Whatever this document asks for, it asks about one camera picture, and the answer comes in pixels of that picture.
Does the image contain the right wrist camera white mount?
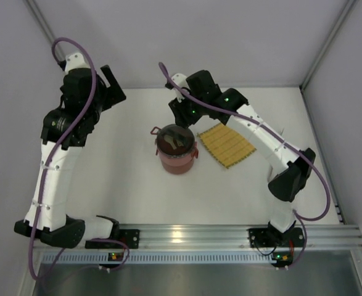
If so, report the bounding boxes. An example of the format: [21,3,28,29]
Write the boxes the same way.
[165,73,189,90]

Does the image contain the perforated cable duct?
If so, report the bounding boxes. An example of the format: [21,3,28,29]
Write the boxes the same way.
[57,252,274,265]

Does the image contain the metal tongs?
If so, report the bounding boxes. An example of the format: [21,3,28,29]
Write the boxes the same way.
[267,128,285,181]

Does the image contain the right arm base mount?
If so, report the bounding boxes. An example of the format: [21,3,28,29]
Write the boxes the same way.
[248,227,305,249]

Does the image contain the aluminium mounting rail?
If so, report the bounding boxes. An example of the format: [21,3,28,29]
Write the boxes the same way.
[120,224,362,252]

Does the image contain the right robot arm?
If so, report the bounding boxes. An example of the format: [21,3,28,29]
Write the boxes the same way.
[165,70,316,233]

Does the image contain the pink lunch box tier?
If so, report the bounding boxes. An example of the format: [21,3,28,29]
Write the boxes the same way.
[155,145,199,166]

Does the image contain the beige spoon head piece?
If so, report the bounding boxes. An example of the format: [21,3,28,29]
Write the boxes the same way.
[163,134,177,150]

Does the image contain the bamboo woven mat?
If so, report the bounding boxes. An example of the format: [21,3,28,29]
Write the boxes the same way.
[197,123,256,169]

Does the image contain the beige spoon handle piece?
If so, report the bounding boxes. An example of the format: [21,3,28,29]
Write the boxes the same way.
[174,138,187,149]

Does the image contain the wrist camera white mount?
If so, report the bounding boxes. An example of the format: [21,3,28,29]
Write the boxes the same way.
[165,73,189,90]
[59,52,90,74]

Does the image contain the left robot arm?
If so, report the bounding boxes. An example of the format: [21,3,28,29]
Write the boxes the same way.
[14,65,126,249]

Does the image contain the grey lunch box lid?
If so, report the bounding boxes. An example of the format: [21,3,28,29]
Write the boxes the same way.
[150,124,198,158]

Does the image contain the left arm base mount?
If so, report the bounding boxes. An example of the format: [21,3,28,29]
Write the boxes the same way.
[85,229,140,249]

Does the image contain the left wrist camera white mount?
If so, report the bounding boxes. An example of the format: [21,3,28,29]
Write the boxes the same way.
[59,52,90,74]

